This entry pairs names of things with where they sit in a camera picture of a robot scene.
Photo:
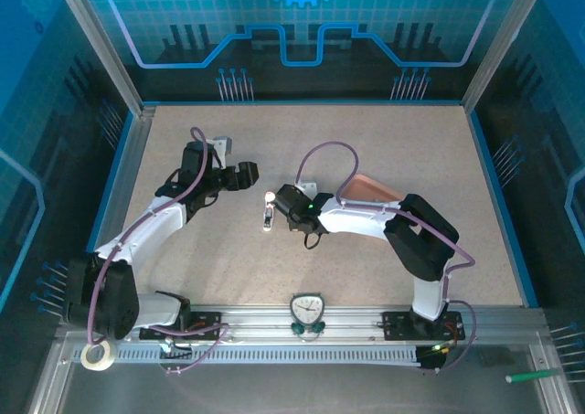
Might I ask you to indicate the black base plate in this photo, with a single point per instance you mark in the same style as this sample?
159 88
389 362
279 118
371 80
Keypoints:
395 325
208 325

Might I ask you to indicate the aluminium mounting rail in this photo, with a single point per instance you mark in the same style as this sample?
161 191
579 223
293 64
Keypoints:
260 320

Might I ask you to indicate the masking tape roll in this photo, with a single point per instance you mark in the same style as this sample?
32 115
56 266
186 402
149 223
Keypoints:
109 357

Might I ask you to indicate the aluminium frame post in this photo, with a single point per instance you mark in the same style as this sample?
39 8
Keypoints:
98 44
505 44

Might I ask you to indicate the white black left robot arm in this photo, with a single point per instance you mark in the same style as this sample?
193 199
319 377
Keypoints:
151 224

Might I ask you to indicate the black connector box with light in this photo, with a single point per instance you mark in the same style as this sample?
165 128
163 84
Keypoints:
432 357
176 351

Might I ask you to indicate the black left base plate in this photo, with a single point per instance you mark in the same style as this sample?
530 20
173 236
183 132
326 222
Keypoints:
208 325

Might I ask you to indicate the aluminium left frame post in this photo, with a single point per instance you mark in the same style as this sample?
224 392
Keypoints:
98 44

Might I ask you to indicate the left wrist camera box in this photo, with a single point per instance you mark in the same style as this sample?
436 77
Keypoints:
219 145

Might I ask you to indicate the pink plastic tray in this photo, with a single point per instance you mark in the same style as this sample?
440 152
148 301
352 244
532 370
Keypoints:
370 187

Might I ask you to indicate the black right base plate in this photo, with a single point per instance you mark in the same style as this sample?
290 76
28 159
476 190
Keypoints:
395 325

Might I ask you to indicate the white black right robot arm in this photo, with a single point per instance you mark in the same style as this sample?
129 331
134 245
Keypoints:
356 222

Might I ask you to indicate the green pen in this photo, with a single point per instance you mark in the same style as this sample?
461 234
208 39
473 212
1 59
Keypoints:
532 376

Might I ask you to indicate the aluminium right frame post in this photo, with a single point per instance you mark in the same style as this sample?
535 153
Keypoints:
505 44

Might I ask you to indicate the small white alarm clock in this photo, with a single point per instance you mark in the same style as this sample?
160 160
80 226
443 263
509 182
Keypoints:
307 308

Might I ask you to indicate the small metal stapler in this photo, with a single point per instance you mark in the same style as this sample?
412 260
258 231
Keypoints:
268 217

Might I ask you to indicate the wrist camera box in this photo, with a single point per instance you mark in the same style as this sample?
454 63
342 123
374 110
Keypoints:
219 145
308 187

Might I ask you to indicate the aluminium side frame rail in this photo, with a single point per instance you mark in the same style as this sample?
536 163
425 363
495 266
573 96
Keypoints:
132 167

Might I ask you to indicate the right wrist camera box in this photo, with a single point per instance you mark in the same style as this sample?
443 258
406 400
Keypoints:
308 187

